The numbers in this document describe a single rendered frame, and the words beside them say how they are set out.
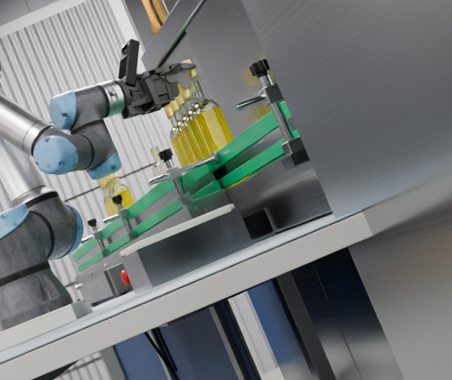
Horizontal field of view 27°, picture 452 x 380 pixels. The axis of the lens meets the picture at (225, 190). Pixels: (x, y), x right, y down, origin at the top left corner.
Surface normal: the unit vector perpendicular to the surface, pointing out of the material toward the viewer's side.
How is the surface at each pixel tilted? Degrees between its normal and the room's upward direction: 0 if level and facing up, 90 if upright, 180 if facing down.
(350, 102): 90
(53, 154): 90
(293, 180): 90
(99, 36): 90
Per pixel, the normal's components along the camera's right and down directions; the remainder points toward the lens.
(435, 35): -0.88, 0.36
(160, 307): -0.04, -0.04
